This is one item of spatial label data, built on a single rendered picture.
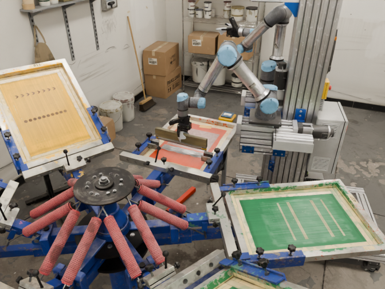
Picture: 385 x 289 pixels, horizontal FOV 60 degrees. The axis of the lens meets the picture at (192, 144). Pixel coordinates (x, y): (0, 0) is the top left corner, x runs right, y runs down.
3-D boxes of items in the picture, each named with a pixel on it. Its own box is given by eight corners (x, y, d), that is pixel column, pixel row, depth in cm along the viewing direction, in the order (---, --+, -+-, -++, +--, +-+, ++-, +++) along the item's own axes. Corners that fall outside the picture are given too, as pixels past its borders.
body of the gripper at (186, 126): (187, 133, 235) (187, 118, 229) (176, 131, 238) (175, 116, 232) (191, 128, 241) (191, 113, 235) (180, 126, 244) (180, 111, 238)
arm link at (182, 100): (188, 97, 222) (175, 96, 223) (188, 112, 227) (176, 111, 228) (189, 92, 228) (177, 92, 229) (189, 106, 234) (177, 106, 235)
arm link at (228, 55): (281, 99, 225) (229, 36, 208) (283, 109, 212) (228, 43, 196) (266, 109, 230) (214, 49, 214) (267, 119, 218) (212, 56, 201)
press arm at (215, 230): (323, 223, 203) (325, 216, 200) (327, 230, 198) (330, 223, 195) (116, 241, 191) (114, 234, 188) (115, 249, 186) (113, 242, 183)
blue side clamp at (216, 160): (216, 157, 251) (216, 149, 248) (223, 158, 250) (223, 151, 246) (201, 179, 228) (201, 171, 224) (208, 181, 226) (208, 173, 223)
